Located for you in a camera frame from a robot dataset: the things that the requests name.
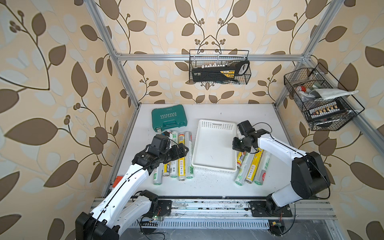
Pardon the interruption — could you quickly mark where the red cube plug adapter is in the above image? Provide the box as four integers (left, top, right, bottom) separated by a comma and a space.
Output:
113, 176, 123, 188

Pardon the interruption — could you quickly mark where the right aluminium frame post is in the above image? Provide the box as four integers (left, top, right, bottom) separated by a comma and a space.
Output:
274, 0, 346, 109

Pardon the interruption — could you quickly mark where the yellow red wrap roll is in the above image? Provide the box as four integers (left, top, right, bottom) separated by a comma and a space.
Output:
163, 131, 172, 177

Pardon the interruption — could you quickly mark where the black wire basket right wall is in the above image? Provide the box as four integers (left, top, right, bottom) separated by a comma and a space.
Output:
284, 63, 365, 131

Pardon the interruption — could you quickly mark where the green plastic tool case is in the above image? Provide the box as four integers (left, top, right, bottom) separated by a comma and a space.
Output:
152, 105, 188, 133

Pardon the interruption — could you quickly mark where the socket bit set tray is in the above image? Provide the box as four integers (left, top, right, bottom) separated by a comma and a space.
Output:
308, 101, 347, 120

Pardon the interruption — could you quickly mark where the black wire basket wall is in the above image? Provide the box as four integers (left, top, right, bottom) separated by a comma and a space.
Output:
284, 63, 365, 131
189, 49, 252, 85

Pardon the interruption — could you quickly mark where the white barcode wrap roll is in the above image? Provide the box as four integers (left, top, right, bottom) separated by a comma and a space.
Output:
153, 163, 164, 186

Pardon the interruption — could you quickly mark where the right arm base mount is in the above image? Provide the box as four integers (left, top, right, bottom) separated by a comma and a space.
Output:
249, 201, 293, 218

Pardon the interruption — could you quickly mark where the white folded paper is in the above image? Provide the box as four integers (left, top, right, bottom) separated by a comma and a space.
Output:
309, 89, 359, 100

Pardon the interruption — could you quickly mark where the white green label wrap roll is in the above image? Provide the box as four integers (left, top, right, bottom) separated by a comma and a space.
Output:
170, 131, 179, 178

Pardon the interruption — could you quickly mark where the white perforated plastic basket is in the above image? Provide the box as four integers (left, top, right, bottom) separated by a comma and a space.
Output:
192, 119, 237, 173

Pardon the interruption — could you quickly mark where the aluminium frame post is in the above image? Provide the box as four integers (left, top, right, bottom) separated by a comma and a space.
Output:
84, 0, 140, 109
274, 0, 346, 109

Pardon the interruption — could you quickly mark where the black wire basket back wall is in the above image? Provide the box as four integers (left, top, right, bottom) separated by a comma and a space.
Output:
189, 49, 252, 85

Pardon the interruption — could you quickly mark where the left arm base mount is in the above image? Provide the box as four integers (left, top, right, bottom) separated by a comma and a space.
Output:
140, 190, 172, 218

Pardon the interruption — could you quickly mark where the black yellow tool in basket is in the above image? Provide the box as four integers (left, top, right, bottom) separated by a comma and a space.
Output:
190, 60, 251, 84

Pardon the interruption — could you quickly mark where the yellow red wrap box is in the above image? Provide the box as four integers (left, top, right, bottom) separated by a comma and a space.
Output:
237, 152, 247, 169

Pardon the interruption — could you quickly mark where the white green roll group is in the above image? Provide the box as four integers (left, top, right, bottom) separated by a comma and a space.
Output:
235, 153, 254, 186

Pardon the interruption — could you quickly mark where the horizontal aluminium frame bar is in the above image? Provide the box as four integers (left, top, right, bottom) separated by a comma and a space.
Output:
116, 54, 305, 62

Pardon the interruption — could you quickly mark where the green white roll far right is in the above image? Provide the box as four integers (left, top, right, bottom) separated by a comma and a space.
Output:
254, 151, 271, 186

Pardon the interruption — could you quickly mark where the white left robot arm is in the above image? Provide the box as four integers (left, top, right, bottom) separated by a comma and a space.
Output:
75, 134, 189, 240

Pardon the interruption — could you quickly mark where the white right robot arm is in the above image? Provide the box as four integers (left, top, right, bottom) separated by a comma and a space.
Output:
233, 121, 331, 212

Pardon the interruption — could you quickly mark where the yellow wrap roll group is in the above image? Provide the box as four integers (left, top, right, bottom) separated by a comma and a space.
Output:
178, 133, 186, 182
245, 148, 264, 184

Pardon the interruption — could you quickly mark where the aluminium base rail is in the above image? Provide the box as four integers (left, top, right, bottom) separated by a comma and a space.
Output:
89, 196, 338, 230

